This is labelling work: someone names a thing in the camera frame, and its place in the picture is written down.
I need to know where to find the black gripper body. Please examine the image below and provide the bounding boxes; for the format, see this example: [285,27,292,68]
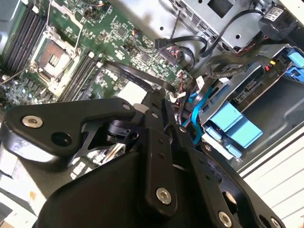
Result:
[35,151,213,228]

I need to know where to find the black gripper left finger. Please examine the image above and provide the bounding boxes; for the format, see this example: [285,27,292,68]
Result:
[3,89,178,218]

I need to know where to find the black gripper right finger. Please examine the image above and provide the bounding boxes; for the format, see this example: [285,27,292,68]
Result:
[162,99,287,228]

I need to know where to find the black data wire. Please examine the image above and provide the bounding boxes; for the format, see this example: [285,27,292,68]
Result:
[103,59,178,94]

